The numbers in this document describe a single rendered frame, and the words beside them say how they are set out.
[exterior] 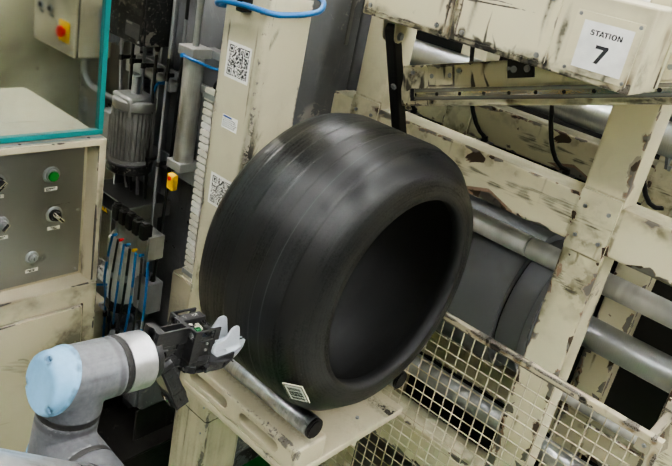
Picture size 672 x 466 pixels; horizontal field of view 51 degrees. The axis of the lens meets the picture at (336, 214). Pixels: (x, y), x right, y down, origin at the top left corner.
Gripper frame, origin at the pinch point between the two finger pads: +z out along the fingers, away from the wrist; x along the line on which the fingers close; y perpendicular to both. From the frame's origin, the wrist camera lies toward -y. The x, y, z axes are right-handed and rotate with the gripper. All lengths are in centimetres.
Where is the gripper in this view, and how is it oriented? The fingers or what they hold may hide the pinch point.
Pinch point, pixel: (237, 343)
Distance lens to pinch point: 127.9
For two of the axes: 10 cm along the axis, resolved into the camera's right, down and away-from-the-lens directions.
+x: -7.2, -4.0, 5.7
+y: 2.7, -9.2, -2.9
